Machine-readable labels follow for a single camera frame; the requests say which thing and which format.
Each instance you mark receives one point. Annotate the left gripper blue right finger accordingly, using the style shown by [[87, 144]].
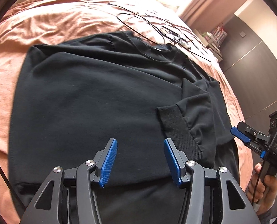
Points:
[[176, 164]]

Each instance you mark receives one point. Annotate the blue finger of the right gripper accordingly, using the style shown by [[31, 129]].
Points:
[[235, 132], [262, 155]]

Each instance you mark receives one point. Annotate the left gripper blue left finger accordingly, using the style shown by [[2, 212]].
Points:
[[104, 160]]

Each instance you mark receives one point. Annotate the black long-sleeve sweater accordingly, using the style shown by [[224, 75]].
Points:
[[72, 98]]

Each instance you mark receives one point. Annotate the person right hand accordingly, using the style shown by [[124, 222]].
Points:
[[257, 189]]

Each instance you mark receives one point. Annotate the dark wardrobe doors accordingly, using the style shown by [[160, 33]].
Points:
[[251, 70]]

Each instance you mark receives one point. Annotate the white bedside cabinet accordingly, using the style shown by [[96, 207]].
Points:
[[210, 46]]

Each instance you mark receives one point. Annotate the white rack on cabinet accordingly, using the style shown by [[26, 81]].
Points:
[[217, 36]]

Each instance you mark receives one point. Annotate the pink right curtain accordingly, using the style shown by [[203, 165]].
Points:
[[204, 15]]

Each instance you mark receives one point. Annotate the brown terry bed blanket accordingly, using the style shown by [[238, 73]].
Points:
[[30, 22]]

